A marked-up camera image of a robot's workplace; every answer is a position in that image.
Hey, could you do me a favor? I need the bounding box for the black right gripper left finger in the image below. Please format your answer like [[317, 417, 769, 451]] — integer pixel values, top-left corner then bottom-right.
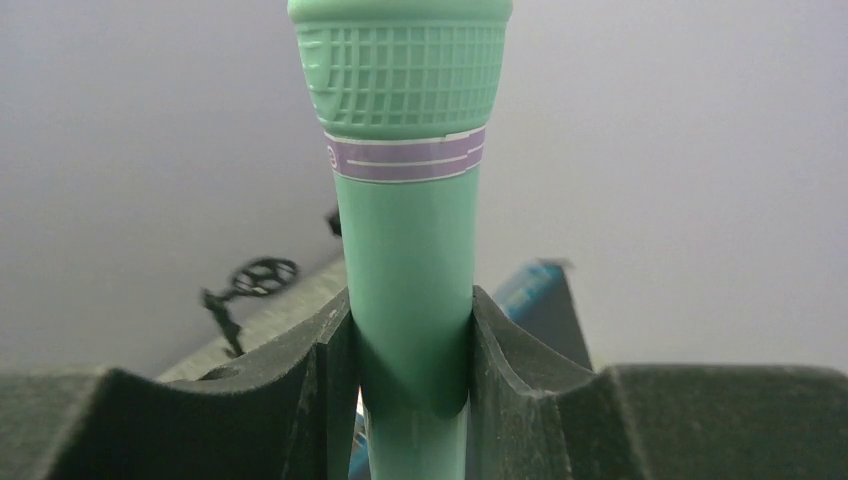
[[1, 292, 359, 479]]

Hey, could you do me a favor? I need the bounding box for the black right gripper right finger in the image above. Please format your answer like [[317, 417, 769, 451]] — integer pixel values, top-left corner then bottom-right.
[[470, 289, 847, 479]]

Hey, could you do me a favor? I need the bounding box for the black round-base mic stand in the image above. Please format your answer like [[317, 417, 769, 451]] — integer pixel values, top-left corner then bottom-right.
[[200, 256, 300, 359]]

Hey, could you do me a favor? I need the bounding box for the blue network switch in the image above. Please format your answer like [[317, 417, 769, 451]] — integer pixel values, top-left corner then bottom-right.
[[367, 259, 594, 479]]

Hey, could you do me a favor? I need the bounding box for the green microphone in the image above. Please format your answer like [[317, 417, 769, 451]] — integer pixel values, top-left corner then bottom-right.
[[287, 1, 513, 479]]

